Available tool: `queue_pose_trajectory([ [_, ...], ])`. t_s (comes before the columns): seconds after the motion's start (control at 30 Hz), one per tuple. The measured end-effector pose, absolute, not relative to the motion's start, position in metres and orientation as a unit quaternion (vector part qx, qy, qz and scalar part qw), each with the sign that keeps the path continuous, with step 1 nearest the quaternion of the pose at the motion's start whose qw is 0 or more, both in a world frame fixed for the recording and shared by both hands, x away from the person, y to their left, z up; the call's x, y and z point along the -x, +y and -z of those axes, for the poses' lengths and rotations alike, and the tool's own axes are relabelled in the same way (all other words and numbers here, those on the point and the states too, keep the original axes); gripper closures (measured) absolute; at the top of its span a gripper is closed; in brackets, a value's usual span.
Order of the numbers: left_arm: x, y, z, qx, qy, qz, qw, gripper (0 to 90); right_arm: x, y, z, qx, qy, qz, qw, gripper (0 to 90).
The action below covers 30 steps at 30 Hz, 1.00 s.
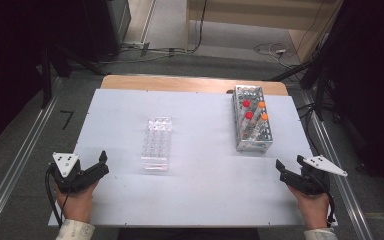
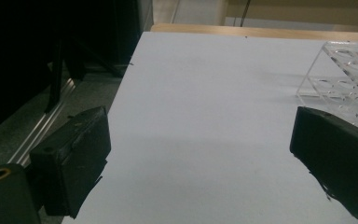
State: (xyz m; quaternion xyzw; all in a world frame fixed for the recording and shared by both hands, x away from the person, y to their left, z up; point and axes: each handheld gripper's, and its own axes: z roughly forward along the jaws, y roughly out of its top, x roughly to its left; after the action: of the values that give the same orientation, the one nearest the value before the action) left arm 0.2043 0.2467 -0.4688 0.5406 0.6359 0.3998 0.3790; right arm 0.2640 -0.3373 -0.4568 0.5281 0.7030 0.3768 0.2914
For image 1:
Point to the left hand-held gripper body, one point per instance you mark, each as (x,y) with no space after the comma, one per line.
(65,163)

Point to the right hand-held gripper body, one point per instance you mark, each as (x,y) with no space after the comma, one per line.
(316,180)

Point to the perforated metal tube rack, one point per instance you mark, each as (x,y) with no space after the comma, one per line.
(256,141)

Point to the orange-capped clear tube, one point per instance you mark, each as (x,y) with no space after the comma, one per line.
(264,117)
(262,104)

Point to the clear acrylic tube rack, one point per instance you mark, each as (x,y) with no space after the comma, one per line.
(156,143)

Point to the red-capped clear tube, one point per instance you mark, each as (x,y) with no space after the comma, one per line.
(249,115)
(246,103)

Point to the person's right hand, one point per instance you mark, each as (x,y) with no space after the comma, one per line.
(313,210)

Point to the person's left hand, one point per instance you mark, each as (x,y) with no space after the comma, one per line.
(76,206)

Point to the black tripod stand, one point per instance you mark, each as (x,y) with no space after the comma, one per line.
(320,86)

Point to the black metal stand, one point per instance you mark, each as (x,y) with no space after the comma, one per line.
(46,80)

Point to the person's dark clothing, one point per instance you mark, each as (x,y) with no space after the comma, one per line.
(186,234)

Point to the black cabinet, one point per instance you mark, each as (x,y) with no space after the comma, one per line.
(113,23)

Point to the light wooden furniture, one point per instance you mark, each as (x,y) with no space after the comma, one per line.
(246,13)

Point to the aluminium floor rail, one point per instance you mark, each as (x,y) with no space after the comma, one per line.
(20,160)
(346,193)

